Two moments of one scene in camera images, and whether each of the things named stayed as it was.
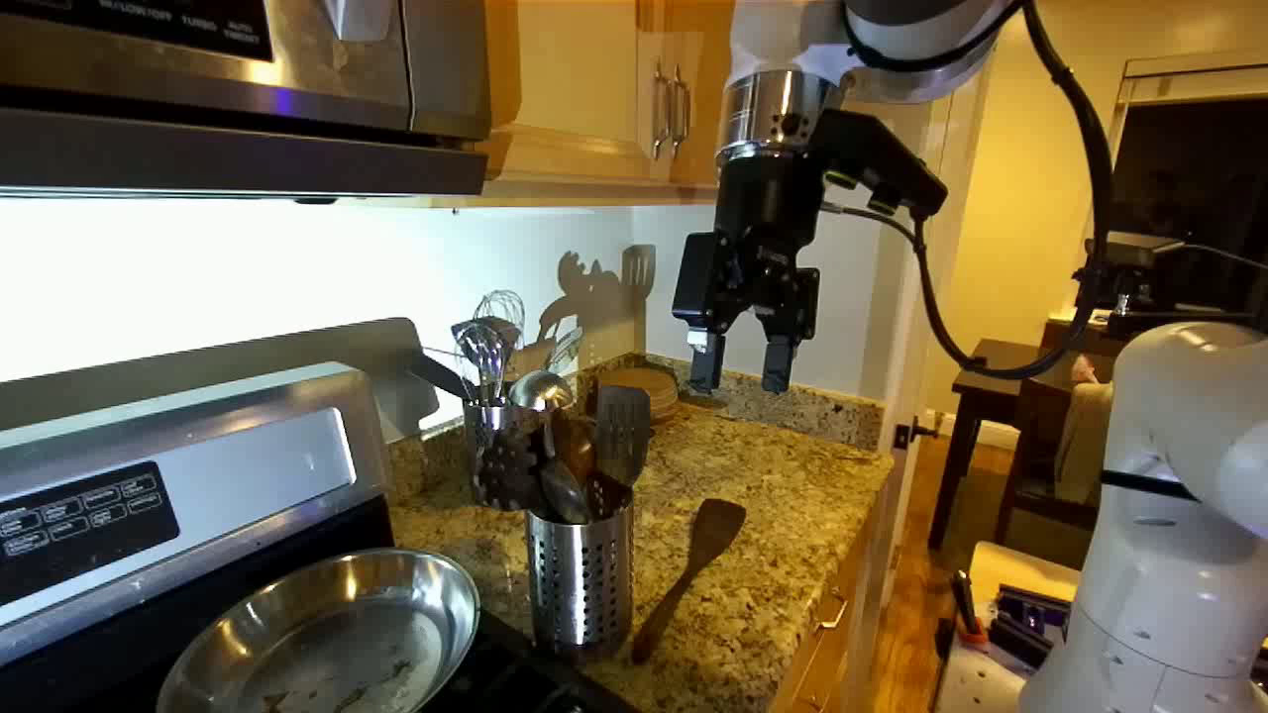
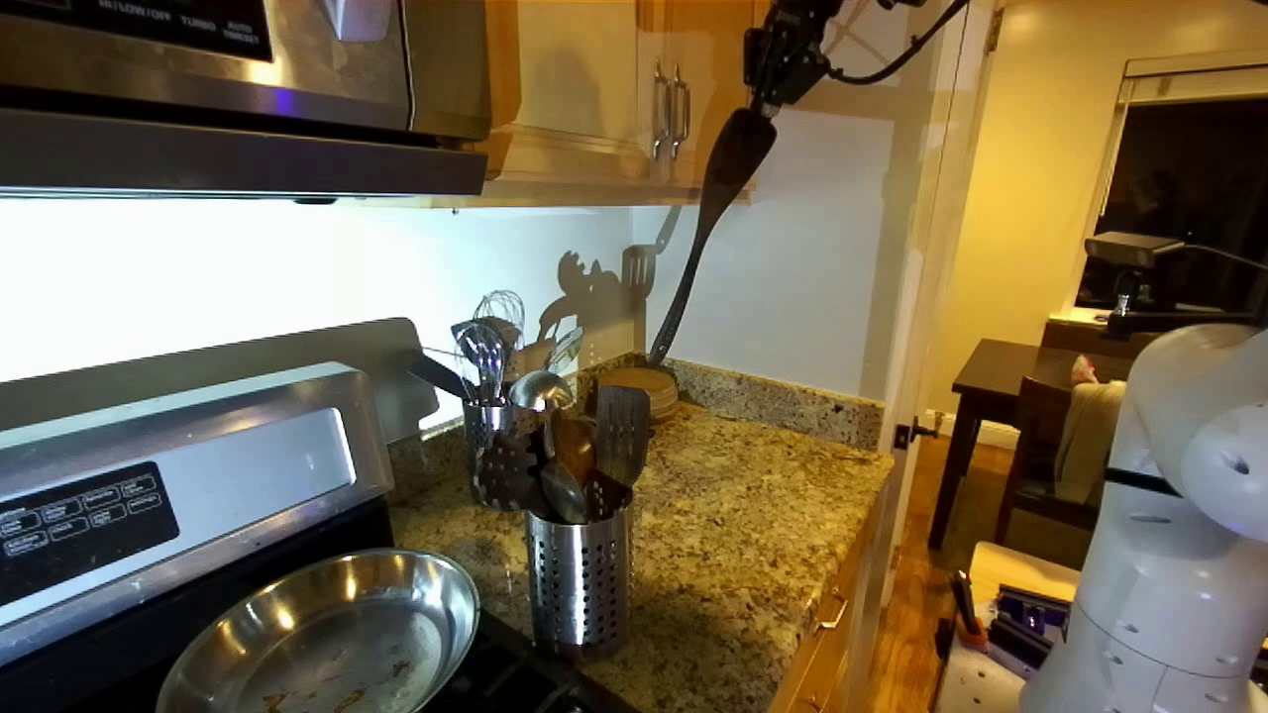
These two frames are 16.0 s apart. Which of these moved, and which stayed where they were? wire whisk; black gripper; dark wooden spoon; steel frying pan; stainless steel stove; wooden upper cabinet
Moved: black gripper; dark wooden spoon
Stayed: steel frying pan; wooden upper cabinet; stainless steel stove; wire whisk
